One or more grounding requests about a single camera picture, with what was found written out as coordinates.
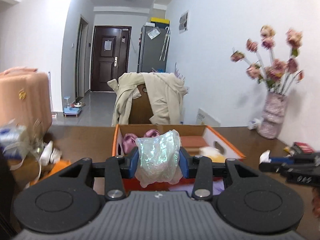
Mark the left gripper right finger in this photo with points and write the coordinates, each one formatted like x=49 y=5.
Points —
x=200 y=168

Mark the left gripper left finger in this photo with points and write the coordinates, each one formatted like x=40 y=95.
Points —
x=118 y=168

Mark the purple striped cloth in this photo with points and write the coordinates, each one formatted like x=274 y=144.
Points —
x=218 y=187

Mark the iridescent white plastic bag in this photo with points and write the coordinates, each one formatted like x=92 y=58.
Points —
x=159 y=159

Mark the right gloved hand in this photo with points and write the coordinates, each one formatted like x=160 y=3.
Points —
x=316 y=202

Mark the yellow white plush toy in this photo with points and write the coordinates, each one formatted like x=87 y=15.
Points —
x=212 y=153

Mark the red black small box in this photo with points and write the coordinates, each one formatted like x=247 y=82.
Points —
x=299 y=148

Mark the brown flat box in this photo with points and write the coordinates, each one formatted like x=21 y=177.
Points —
x=192 y=144

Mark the purple satin cloth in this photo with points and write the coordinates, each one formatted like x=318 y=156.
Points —
x=129 y=139

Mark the red orange cardboard box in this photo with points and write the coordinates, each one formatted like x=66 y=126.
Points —
x=212 y=137

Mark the crumpled white tissue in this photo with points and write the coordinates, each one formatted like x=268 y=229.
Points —
x=265 y=157

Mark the orange black pouch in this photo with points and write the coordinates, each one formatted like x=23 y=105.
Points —
x=60 y=165

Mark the wooden chair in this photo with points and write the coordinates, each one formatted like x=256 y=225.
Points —
x=141 y=110

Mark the white spray bottle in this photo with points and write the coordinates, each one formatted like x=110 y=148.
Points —
x=50 y=155

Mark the white small bottle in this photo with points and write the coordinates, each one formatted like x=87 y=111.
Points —
x=254 y=124

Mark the pink textured vase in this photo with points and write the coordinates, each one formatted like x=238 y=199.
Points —
x=273 y=115

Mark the blue pet feeder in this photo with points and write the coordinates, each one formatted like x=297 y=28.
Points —
x=69 y=109

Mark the beige jacket on chair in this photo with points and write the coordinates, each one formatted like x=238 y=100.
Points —
x=165 y=93

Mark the pink artificial flowers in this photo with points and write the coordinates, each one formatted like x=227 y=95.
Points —
x=277 y=75

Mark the clear plastic wrapped package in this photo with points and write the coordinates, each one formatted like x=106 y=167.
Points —
x=17 y=143

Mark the pink suitcase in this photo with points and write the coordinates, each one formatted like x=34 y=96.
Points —
x=25 y=100

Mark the dark brown entrance door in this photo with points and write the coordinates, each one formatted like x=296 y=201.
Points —
x=110 y=55

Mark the grey refrigerator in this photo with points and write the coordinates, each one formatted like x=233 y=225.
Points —
x=153 y=48

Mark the yellow box on refrigerator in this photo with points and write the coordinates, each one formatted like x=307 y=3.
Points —
x=159 y=20

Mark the white board against wall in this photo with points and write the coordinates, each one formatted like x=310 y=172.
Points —
x=203 y=118

